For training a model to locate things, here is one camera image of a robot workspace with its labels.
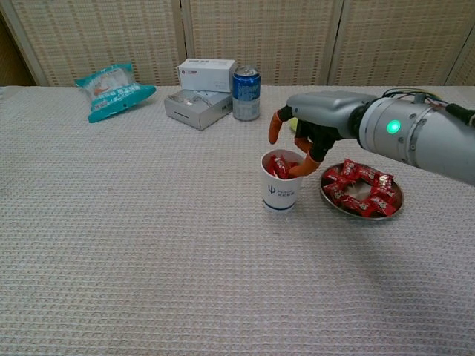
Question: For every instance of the blue drink can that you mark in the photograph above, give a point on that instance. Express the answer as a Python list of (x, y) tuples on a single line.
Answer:
[(246, 96)]

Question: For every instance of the beige woven fringed tablecloth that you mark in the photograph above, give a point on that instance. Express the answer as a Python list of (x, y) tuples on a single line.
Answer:
[(148, 241)]

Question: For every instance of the woven bamboo screen panel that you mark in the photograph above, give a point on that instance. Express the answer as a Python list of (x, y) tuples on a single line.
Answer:
[(267, 33), (465, 70), (104, 37), (401, 37)]

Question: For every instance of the white paper cup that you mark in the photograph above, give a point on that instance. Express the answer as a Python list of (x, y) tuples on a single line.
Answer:
[(282, 196)]

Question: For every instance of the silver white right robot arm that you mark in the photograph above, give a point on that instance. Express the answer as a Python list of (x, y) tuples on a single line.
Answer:
[(426, 137)]

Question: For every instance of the teal snack bag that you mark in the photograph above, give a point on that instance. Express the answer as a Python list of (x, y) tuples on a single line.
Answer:
[(115, 92)]

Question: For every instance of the silver orange-tipped right robot hand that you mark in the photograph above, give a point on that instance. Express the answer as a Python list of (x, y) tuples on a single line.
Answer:
[(330, 115)]

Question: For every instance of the yellow tennis ball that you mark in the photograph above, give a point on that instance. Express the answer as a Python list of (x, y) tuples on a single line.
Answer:
[(294, 125)]

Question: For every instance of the bowl of red candies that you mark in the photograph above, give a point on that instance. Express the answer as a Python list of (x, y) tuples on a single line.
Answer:
[(358, 190)]

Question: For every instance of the white cardboard box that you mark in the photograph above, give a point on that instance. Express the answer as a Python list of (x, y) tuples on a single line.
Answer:
[(206, 74)]

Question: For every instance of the brown wooden panel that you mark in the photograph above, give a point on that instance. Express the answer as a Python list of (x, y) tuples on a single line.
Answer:
[(13, 63)]

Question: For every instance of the grey flat box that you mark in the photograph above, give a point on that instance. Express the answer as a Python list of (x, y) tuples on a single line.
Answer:
[(196, 109)]

